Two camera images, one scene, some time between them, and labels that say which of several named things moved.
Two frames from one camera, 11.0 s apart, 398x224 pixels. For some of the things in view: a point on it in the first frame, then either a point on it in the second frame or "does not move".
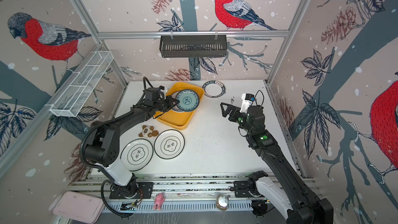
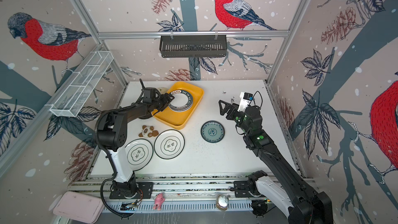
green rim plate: [214, 89] -> [182, 101]
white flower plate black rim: [169, 144] does not move
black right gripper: [237, 112] does not move
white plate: [136, 154] does not move
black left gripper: [169, 99] does not move
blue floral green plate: [188, 100] -> [212, 131]
